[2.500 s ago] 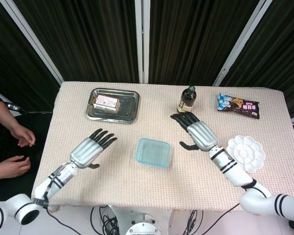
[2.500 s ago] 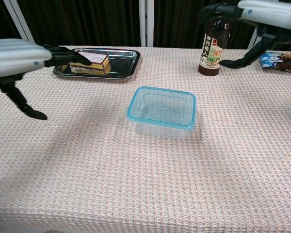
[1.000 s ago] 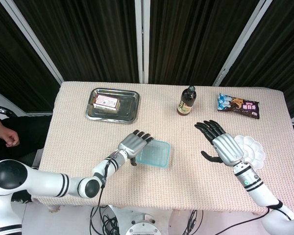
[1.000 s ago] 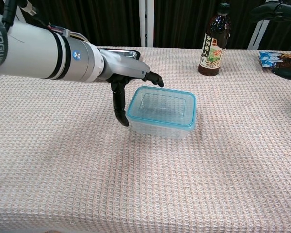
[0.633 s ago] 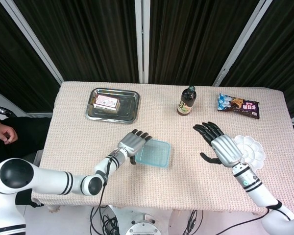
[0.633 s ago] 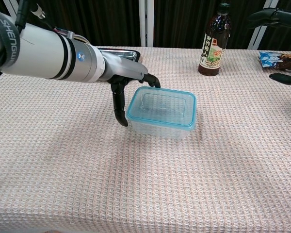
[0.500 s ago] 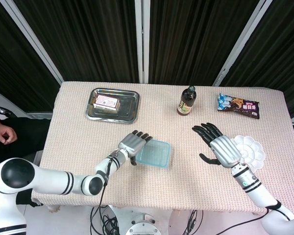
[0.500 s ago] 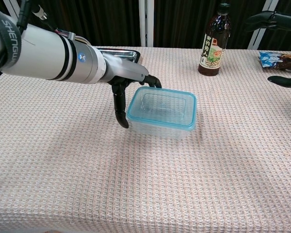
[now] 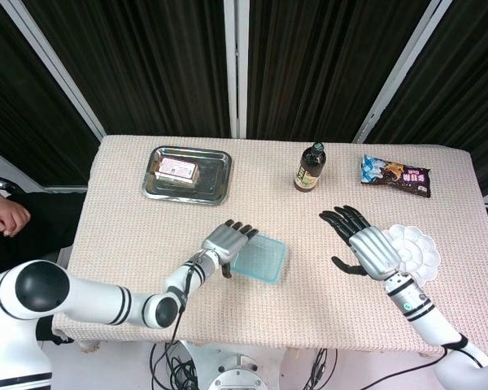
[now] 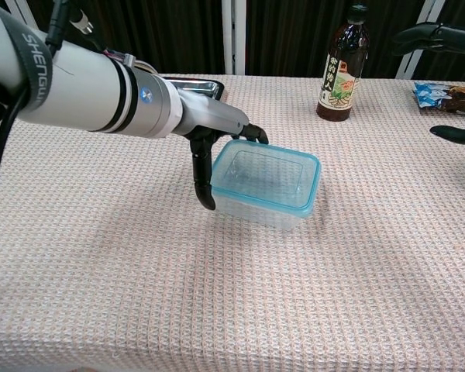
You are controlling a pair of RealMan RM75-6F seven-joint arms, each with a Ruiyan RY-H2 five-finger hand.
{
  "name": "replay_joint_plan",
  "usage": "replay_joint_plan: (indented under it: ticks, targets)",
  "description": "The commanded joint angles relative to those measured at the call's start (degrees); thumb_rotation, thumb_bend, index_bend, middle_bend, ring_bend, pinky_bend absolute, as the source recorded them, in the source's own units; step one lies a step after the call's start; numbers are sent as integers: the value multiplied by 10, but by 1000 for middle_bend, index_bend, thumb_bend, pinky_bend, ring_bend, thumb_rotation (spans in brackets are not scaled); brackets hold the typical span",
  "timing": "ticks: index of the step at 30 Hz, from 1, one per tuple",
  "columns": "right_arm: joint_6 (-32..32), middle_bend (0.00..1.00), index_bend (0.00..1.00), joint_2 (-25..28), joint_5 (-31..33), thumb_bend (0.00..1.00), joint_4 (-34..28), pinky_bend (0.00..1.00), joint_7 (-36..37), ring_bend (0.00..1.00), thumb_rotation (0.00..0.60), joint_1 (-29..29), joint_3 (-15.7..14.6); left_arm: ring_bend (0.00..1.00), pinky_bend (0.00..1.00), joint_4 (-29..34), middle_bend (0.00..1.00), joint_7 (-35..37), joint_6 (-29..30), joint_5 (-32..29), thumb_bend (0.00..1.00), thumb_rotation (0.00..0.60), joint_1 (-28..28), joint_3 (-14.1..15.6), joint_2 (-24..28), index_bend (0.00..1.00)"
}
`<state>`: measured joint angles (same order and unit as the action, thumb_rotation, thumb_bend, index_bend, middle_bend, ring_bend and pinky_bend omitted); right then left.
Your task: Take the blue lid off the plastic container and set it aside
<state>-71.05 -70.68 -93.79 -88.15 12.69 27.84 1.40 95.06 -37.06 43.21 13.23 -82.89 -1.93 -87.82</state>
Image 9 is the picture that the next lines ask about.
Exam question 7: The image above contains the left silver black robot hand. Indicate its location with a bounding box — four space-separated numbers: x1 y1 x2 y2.
201 219 260 280

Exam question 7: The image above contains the white flower paint palette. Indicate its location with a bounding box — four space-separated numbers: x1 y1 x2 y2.
380 223 442 288

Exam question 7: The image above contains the dark glass sauce bottle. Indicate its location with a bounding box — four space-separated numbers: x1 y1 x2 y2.
293 141 327 193

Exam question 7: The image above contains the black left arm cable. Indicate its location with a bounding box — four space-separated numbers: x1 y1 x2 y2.
150 251 207 390

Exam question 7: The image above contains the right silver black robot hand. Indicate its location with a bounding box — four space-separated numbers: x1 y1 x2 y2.
318 205 407 282

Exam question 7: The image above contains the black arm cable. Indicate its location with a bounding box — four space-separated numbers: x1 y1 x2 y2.
365 344 449 390
150 251 207 390

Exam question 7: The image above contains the grey chair part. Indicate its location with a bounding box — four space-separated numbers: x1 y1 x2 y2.
54 243 75 271

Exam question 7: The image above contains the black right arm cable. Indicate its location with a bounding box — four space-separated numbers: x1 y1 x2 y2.
365 344 449 390

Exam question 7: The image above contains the blue brown snack bag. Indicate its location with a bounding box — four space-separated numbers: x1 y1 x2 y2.
359 154 432 199

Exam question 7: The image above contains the white frame post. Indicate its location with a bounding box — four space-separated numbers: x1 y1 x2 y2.
351 0 444 144
0 0 107 141
223 0 251 139

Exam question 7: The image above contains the person's left hand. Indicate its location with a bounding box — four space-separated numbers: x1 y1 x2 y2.
0 178 32 238

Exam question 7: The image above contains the beige waffle tablecloth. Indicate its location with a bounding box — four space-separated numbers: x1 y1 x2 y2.
51 134 488 359

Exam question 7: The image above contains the person's black clothing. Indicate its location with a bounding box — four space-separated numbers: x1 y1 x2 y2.
0 190 86 281

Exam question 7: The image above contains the stainless steel tray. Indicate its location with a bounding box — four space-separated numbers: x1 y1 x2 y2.
141 145 233 206

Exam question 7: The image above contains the black curtain panel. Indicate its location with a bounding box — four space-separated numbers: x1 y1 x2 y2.
364 0 488 196
22 0 233 138
246 0 426 143
0 0 101 188

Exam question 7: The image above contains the black floor cable bundle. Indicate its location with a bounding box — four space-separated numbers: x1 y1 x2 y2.
307 347 338 390
149 340 201 390

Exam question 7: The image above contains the blue rimmed clear lid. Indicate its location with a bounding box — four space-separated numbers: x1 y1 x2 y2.
230 232 289 285

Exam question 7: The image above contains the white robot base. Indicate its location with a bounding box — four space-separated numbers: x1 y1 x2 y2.
178 339 288 390

